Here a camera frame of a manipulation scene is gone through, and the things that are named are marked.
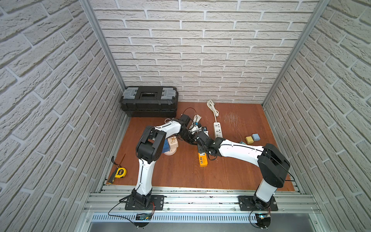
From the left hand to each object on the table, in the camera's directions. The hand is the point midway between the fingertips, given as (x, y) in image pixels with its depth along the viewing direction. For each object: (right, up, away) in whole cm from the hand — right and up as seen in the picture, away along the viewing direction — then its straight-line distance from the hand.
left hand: (199, 142), depth 93 cm
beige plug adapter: (-17, +1, -6) cm, 18 cm away
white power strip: (+14, +8, +7) cm, 17 cm away
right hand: (+2, 0, -4) cm, 4 cm away
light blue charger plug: (+40, +3, +4) cm, 40 cm away
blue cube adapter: (-21, -1, -6) cm, 22 cm away
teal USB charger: (+30, -1, +2) cm, 30 cm away
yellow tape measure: (-47, -15, -12) cm, 51 cm away
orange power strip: (+2, -9, -6) cm, 11 cm away
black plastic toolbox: (-34, +28, +5) cm, 45 cm away
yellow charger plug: (+35, +1, +4) cm, 35 cm away
